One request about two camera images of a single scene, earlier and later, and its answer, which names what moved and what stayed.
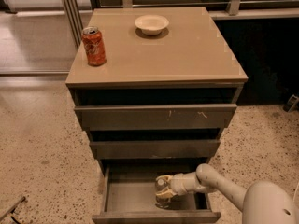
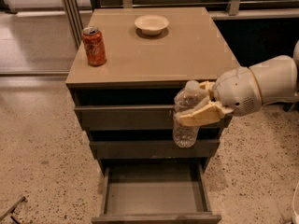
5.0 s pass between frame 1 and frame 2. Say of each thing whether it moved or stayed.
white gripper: moved
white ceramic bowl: stayed
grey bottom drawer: stayed
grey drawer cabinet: stayed
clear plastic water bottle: moved
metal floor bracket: stayed
